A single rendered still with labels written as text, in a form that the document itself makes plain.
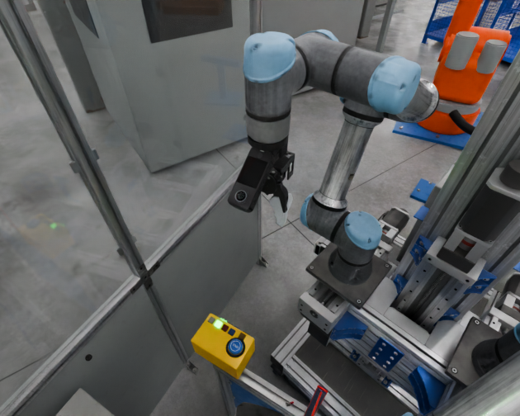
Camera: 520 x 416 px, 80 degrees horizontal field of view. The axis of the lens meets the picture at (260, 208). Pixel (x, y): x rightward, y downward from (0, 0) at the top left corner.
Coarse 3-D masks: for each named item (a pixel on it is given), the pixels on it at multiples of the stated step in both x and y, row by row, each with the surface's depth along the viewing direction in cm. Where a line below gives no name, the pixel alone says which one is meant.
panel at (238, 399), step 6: (228, 378) 116; (234, 384) 117; (234, 390) 125; (240, 390) 120; (246, 390) 115; (234, 396) 133; (240, 396) 126; (246, 396) 121; (252, 396) 116; (234, 402) 141; (240, 402) 134; (252, 402) 122; (258, 402) 116; (264, 402) 111; (234, 408) 149; (270, 408) 113
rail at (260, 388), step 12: (252, 372) 103; (240, 384) 105; (252, 384) 101; (264, 384) 101; (264, 396) 99; (276, 396) 99; (288, 396) 98; (276, 408) 101; (288, 408) 96; (300, 408) 96
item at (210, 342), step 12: (204, 324) 93; (228, 324) 93; (204, 336) 90; (216, 336) 90; (228, 336) 90; (204, 348) 88; (216, 348) 88; (228, 348) 88; (252, 348) 91; (216, 360) 88; (228, 360) 86; (240, 360) 86; (228, 372) 90; (240, 372) 89
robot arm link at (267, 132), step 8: (248, 120) 51; (256, 120) 56; (280, 120) 56; (288, 120) 51; (248, 128) 52; (256, 128) 50; (264, 128) 50; (272, 128) 50; (280, 128) 50; (288, 128) 52; (256, 136) 52; (264, 136) 51; (272, 136) 51; (280, 136) 52
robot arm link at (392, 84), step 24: (360, 48) 46; (336, 72) 47; (360, 72) 45; (384, 72) 43; (408, 72) 42; (360, 96) 46; (384, 96) 44; (408, 96) 45; (432, 96) 69; (408, 120) 73
